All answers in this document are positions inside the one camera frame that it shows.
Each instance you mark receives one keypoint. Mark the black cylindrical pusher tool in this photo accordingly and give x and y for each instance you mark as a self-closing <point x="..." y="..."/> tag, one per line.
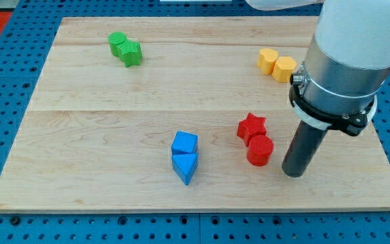
<point x="303" y="147"/>

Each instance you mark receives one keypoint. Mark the red star block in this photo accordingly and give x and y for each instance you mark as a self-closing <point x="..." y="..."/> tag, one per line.
<point x="250" y="127"/>

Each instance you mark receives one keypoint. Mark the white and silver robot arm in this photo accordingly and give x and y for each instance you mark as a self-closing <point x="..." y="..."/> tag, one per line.
<point x="335" y="87"/>

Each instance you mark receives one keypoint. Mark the green star block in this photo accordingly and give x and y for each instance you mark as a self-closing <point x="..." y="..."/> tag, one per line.
<point x="130" y="53"/>

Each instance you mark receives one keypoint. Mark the red cylinder block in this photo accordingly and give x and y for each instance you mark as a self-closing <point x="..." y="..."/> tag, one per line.
<point x="260" y="149"/>

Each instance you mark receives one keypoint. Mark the yellow hexagon block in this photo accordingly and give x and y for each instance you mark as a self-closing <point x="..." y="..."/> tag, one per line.
<point x="283" y="69"/>

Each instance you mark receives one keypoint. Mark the yellow heart block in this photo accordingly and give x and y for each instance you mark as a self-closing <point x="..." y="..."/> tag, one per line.
<point x="266" y="60"/>

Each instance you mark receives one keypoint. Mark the light wooden board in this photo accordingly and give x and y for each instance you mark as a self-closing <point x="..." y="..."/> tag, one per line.
<point x="96" y="136"/>

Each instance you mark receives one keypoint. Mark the blue cube block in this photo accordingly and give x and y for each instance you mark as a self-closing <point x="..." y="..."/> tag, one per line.
<point x="184" y="143"/>

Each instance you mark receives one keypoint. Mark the blue triangle block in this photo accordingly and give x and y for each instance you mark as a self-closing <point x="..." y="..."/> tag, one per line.
<point x="185" y="166"/>

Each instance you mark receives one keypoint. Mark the green cylinder block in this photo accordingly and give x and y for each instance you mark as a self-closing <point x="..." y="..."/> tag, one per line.
<point x="115" y="39"/>

